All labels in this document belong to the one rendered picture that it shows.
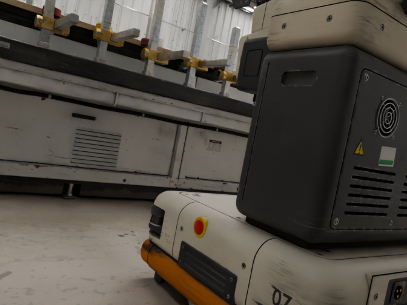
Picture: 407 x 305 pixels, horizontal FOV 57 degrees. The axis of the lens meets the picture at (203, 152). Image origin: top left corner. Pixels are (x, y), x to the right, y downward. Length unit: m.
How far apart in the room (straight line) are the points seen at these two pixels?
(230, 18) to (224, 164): 9.20
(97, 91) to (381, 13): 1.34
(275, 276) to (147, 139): 1.59
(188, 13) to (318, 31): 9.91
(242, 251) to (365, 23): 0.51
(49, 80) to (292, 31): 1.20
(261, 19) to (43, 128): 1.25
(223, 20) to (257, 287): 10.76
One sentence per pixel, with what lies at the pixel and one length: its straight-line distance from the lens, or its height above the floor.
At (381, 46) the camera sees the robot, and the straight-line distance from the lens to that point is 0.85.
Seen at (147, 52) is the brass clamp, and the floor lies 0.81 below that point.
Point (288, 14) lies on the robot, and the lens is 0.90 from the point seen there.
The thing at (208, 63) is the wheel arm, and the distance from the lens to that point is 2.01.
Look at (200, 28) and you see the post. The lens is 2.12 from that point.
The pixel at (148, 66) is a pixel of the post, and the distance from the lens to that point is 1.94.
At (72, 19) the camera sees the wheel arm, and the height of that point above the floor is 0.80.
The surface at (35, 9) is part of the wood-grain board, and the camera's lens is 2.00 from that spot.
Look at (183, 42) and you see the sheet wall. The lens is 10.50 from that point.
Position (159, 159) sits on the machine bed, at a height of 0.26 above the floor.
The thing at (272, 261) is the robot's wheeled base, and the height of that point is 0.25.
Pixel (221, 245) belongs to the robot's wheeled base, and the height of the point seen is 0.23.
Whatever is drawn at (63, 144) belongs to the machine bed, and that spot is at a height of 0.28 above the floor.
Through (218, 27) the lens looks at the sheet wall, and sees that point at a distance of 11.22.
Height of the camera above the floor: 0.47
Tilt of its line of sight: 3 degrees down
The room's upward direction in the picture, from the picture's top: 11 degrees clockwise
